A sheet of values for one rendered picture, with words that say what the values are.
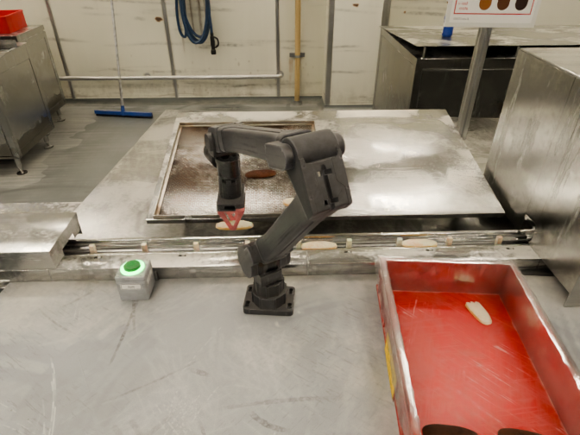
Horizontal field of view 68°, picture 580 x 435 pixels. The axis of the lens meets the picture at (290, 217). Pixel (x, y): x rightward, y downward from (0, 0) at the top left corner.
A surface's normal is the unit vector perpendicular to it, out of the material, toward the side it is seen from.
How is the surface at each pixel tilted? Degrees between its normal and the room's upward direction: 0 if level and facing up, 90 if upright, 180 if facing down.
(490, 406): 0
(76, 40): 89
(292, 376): 0
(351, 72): 90
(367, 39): 90
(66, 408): 0
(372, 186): 10
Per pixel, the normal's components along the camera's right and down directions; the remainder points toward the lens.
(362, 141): 0.00, -0.72
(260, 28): 0.04, 0.56
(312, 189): 0.43, 0.02
